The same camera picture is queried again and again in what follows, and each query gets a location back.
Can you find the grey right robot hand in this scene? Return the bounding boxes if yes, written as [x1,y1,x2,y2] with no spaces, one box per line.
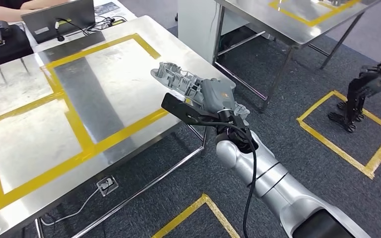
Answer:
[200,77,238,115]

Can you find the silver wheel hubcap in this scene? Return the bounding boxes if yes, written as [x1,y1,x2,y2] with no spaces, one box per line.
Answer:
[150,61,251,128]

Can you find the white cabinet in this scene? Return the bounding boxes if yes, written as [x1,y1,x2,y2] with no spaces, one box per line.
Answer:
[177,0,251,64]

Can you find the yellow tape rectangle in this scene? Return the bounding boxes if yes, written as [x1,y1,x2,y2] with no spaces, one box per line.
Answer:
[268,0,362,28]

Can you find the yellow tape square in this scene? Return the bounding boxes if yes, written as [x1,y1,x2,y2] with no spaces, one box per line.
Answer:
[296,90,381,180]
[151,193,241,238]

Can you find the white desk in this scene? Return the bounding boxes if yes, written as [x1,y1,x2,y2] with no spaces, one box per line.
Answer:
[0,0,138,55]

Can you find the black legged humanoid robot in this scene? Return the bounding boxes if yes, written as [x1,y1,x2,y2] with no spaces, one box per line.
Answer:
[327,48,381,134]

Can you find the printed paper sheet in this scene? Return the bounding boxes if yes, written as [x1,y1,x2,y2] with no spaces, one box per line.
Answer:
[93,1,122,16]

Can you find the metal floor socket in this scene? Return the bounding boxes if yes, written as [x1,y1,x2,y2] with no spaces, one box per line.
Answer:
[96,175,120,198]

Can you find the small black microphone stand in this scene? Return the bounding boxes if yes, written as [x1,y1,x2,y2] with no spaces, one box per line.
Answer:
[54,20,65,43]

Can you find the grey laptop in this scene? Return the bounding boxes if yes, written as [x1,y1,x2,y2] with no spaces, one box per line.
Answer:
[21,0,96,45]

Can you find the black carry case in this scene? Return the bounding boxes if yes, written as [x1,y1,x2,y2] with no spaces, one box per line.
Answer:
[0,20,34,71]

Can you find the person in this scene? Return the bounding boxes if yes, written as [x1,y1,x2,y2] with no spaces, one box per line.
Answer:
[0,0,30,10]

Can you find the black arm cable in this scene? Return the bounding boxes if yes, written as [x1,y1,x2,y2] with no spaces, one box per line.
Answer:
[185,113,258,238]

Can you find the black cable bundle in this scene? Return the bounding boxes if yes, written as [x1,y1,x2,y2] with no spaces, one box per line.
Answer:
[55,14,127,37]

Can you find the white socket cable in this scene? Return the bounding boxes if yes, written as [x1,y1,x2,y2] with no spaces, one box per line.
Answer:
[40,187,102,227]

